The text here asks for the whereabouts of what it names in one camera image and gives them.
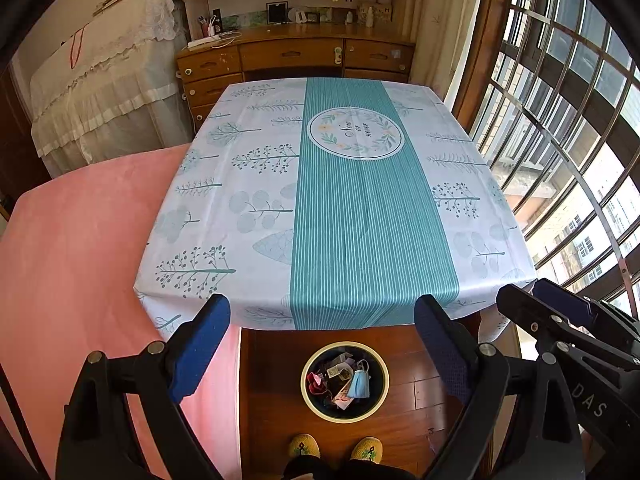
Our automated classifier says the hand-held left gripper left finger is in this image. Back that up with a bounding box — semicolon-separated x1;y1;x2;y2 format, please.
56;292;232;480

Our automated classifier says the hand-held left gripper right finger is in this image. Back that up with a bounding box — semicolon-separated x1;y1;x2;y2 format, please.
413;294;586;480

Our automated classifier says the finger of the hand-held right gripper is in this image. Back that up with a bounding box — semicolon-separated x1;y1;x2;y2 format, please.
496;283;591;361
531;279;608;326

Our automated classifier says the black bin with yellow rim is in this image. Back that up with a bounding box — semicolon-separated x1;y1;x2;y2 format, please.
301;342;391;422

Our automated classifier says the blue face mask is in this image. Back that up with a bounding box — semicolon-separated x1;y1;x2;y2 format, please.
347;359;372;401

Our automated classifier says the person's dark trouser leg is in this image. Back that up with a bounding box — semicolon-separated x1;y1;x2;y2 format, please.
345;457;416;480
282;455;323;480

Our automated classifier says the pink blanket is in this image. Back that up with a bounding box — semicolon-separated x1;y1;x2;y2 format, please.
0;142;246;480

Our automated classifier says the leaf print tablecloth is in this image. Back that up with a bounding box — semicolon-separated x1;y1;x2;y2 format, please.
132;77;538;346

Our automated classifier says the window with metal grille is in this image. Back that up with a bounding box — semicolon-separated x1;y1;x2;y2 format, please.
450;0;640;321

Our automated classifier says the beige curtain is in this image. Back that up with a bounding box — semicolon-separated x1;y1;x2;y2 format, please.
402;0;488;111

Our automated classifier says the wooden desk with drawers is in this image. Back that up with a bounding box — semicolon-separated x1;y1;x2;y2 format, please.
175;22;417;133

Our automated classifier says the beige storage box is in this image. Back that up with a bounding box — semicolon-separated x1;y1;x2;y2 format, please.
357;0;393;23

